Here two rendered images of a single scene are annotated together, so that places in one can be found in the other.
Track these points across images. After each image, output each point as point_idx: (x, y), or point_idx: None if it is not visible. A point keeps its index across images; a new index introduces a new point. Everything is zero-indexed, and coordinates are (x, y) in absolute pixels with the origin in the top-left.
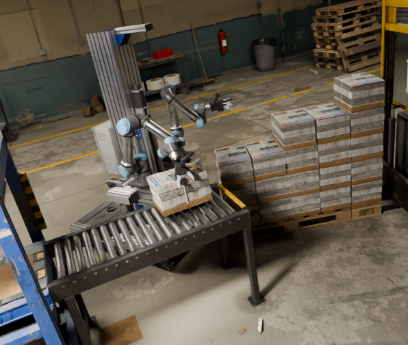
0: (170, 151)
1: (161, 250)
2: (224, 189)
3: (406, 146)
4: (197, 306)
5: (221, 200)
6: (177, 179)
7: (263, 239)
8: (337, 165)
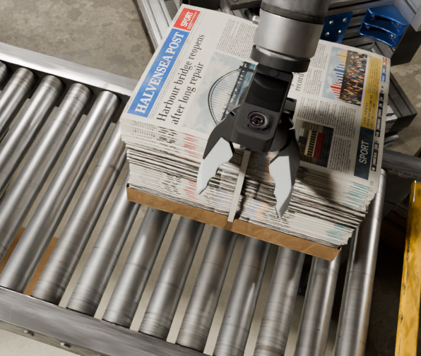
0: (269, 3)
1: (10, 327)
2: (413, 235)
3: None
4: (169, 333)
5: (364, 274)
6: (212, 155)
7: None
8: None
